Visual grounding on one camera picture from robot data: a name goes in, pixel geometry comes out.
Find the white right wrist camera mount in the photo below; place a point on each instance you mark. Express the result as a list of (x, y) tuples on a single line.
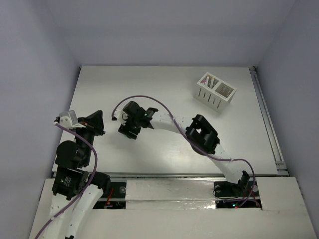
[(124, 118)]

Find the white foam front block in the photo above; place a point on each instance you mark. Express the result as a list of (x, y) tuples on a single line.
[(170, 194)]

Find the white slotted organizer box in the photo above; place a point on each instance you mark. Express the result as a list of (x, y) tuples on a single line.
[(217, 98)]

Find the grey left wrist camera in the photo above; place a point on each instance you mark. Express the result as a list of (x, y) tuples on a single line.
[(67, 119)]

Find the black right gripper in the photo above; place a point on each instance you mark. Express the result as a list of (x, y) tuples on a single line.
[(126, 129)]

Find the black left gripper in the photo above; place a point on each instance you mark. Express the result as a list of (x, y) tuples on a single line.
[(92, 125)]

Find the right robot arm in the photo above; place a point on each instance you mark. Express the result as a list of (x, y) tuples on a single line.
[(197, 131)]

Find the aluminium side rail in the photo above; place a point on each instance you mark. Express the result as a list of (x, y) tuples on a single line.
[(274, 144)]

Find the yellow capped white marker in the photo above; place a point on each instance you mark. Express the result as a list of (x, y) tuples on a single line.
[(214, 82)]

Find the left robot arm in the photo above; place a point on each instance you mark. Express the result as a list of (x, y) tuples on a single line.
[(75, 191)]

